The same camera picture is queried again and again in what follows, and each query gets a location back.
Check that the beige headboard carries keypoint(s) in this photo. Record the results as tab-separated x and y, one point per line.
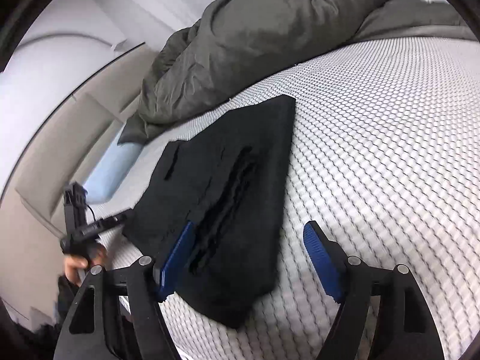
45	172

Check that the black pants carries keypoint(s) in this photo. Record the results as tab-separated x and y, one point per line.
232	195

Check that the white patterned mattress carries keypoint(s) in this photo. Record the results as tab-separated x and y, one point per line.
375	138

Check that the person's left forearm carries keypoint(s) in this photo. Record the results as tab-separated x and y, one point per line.
67	292

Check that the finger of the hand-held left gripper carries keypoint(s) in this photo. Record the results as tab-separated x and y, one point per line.
118	218

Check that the grey duvet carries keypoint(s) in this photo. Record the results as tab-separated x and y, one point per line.
262	45

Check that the person's left hand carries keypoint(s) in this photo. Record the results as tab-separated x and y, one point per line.
73	266

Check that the light blue pillow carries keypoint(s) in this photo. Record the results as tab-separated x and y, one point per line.
112	172

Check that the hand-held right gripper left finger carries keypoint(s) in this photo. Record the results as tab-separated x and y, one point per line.
180	255

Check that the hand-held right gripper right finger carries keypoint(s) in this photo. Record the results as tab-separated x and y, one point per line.
320	258

